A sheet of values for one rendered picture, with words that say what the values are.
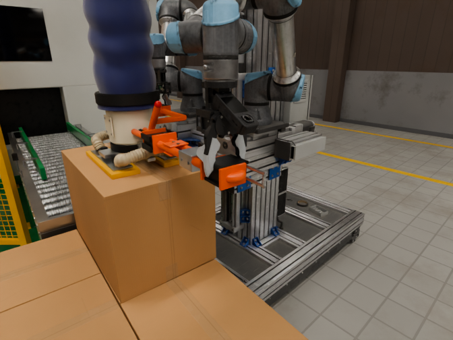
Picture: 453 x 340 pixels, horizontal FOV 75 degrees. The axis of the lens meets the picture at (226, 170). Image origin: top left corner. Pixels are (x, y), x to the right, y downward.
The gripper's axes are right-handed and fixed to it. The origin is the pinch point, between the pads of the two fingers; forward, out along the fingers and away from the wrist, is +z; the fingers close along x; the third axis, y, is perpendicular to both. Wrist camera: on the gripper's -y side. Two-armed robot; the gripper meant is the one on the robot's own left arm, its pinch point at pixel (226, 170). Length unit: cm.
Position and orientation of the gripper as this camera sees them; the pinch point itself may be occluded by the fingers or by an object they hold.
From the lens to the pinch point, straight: 69.8
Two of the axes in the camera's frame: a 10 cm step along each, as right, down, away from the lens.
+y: -6.1, -2.7, 7.5
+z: 0.0, 9.4, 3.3
